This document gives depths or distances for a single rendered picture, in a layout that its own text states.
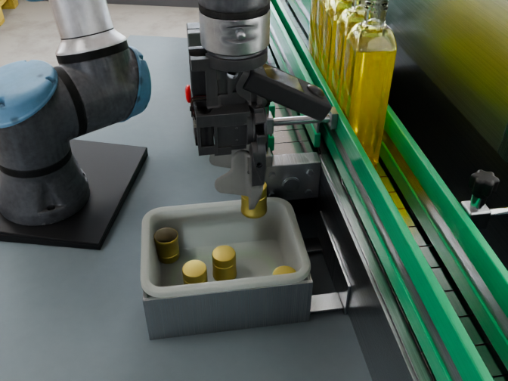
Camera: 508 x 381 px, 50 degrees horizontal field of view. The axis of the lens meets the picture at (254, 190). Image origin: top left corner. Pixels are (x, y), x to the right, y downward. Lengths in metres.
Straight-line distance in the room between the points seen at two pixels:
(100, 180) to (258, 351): 0.46
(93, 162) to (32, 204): 0.18
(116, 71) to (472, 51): 0.53
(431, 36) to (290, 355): 0.51
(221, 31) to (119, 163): 0.54
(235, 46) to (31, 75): 0.40
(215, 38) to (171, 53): 0.98
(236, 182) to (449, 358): 0.31
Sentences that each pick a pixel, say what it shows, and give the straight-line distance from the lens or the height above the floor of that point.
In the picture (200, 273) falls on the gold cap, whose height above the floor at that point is 0.81.
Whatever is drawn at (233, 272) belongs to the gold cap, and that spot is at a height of 0.79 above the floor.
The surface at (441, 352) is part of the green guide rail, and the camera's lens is 0.57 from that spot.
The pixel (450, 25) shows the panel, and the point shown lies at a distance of 0.85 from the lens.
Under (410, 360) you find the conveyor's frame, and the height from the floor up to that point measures 0.88.
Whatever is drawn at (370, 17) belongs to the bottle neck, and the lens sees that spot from 0.76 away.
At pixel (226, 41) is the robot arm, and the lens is 0.58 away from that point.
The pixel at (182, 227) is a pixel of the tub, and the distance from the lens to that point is 0.84.
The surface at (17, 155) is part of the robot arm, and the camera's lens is 0.90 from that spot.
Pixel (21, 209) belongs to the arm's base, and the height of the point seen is 0.80.
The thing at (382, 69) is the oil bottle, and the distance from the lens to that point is 0.77.
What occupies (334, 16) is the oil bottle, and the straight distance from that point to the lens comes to 0.86.
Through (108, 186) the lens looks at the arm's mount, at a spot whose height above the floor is 0.77.
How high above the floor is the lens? 1.36
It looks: 37 degrees down
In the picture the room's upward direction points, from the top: straight up
